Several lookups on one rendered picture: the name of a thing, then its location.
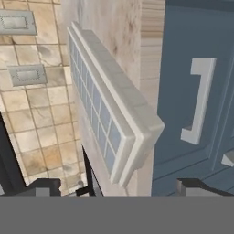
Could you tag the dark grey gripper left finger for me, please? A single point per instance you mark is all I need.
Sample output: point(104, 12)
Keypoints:
point(45, 186)

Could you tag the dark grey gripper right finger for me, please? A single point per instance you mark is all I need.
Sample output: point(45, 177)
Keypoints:
point(195, 187)

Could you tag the blue cupboard door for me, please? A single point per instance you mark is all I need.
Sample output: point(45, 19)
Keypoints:
point(195, 100)

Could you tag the black appliance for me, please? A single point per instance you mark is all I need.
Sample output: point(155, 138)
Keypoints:
point(7, 158)

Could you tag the grey wall socket plate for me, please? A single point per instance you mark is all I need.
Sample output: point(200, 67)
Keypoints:
point(27, 74)
point(16, 22)

